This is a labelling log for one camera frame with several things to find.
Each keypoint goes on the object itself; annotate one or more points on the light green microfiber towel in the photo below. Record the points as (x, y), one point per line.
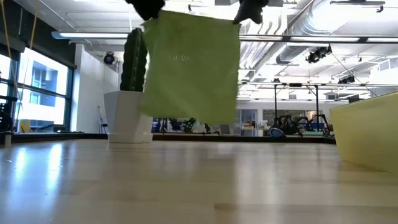
(189, 77)

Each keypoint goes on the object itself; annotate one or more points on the silver ventilation duct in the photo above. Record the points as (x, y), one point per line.
(298, 34)

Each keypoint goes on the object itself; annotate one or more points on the long ceiling tube lamp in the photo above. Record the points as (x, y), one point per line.
(90, 35)
(326, 39)

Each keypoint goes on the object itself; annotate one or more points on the blue rounded background object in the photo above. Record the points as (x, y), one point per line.
(276, 133)

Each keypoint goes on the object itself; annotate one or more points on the black metal background stand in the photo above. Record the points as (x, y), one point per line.
(295, 84)

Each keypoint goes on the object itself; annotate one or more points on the yellow translucent plastic basket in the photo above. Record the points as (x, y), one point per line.
(367, 133)

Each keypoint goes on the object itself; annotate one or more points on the black aluminium table frame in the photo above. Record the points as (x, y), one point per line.
(62, 137)

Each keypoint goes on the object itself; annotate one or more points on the dark framed window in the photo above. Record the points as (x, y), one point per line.
(46, 77)

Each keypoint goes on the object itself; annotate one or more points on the black ceiling spotlight cluster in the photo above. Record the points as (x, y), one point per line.
(346, 80)
(318, 53)

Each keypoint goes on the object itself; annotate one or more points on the round black ceiling camera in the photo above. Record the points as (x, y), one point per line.
(109, 58)

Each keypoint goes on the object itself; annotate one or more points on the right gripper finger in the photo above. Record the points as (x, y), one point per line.
(245, 9)
(260, 9)

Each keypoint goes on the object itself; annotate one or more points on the black background robot arm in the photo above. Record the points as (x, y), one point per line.
(318, 124)
(289, 124)

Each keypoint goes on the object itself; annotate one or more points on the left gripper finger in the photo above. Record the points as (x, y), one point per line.
(154, 7)
(138, 7)

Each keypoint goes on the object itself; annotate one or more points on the green cactus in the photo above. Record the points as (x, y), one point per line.
(133, 62)

